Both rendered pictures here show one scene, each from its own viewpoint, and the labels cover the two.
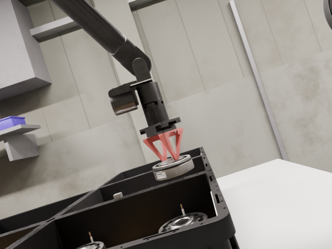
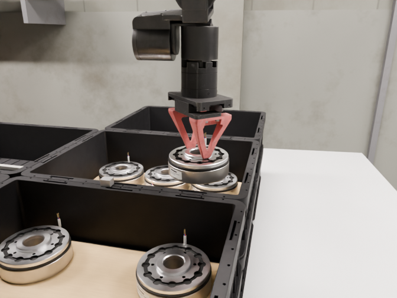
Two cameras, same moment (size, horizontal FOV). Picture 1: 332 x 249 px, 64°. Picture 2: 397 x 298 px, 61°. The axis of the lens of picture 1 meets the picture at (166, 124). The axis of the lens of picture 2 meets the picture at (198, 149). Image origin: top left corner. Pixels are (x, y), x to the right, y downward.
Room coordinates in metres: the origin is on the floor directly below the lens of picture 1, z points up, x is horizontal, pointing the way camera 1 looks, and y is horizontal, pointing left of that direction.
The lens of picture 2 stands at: (0.15, -0.06, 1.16)
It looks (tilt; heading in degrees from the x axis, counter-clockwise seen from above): 19 degrees down; 8
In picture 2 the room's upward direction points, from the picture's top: straight up
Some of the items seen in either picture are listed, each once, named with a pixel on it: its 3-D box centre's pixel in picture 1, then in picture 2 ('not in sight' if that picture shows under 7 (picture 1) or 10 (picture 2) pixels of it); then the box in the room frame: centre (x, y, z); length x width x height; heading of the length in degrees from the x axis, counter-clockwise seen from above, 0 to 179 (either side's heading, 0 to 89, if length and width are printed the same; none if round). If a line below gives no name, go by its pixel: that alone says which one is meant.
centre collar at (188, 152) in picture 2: (170, 160); (198, 152); (0.68, 0.02, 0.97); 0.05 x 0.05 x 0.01
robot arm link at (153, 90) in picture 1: (147, 95); (195, 42); (0.68, 0.02, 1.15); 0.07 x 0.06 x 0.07; 89
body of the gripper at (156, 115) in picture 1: (156, 116); (199, 83); (0.68, 0.02, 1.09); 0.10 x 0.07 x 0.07; 39
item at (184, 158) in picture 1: (171, 162); (198, 155); (0.68, 0.02, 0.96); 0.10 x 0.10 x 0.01
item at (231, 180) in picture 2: not in sight; (214, 179); (0.82, 0.00, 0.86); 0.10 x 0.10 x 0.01
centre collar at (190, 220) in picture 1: (182, 222); (173, 263); (0.53, 0.03, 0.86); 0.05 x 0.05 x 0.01
